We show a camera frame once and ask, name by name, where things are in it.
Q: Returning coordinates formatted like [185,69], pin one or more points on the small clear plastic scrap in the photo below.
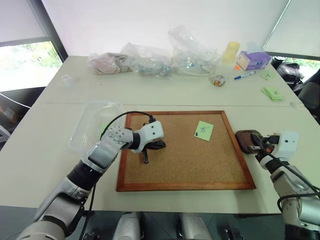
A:
[297,104]

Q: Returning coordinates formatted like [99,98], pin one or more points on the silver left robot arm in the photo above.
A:
[100,155]

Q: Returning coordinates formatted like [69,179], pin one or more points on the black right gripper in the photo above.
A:
[267,148]

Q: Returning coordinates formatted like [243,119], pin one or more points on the plain green sticky note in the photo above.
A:
[103,128]

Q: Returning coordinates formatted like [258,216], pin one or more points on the clear bag with grey contents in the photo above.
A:
[150,65]

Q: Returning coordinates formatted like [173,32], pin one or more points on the blue whiteboard marker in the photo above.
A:
[245,75]

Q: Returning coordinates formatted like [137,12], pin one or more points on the purple tissue box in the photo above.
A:
[255,61]

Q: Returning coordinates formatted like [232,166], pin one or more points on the single green note with scribble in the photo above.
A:
[267,75]

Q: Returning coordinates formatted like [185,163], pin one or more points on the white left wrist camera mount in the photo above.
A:
[152,131]

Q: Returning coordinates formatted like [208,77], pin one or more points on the black window frame post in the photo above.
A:
[50,30]

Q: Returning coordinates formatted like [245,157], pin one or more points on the black backpack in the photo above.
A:
[287,70]

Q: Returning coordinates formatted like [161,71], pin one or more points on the wood-framed cork board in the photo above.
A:
[187,162]

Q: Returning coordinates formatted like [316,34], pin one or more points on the clear bag with pink contents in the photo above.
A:
[107,63]

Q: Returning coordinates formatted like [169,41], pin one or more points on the clear jar of coloured pushpins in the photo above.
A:
[218,80]

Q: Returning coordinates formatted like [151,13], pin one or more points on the tall crumpled clear plastic bag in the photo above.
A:
[190,52]

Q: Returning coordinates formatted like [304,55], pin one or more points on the black office chair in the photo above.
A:
[310,92]

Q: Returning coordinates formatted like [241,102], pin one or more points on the stack of green sticky notes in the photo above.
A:
[273,93]

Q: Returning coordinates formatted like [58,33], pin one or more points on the green sticky note with writing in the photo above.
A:
[206,135]

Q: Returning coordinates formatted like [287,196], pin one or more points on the silver rounded robot leg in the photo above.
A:
[128,226]
[196,227]

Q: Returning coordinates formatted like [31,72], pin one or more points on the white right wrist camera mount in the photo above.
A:
[287,145]

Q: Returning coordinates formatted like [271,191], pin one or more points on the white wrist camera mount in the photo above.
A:
[287,145]
[152,131]

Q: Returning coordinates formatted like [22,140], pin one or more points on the small clear plastic cup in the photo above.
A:
[67,81]

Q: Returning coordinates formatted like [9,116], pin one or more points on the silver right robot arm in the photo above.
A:
[287,180]

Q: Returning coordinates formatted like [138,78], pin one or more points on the yellow plastic cup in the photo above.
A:
[230,53]

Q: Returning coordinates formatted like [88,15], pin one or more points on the white window blind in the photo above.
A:
[17,20]

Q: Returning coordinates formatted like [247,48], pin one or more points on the brown tray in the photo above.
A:
[242,138]

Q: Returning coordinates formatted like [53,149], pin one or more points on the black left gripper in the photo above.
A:
[152,147]

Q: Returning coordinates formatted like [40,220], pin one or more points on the orange pushpin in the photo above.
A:
[237,67]

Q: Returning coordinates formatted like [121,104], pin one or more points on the clear plastic box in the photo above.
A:
[82,135]

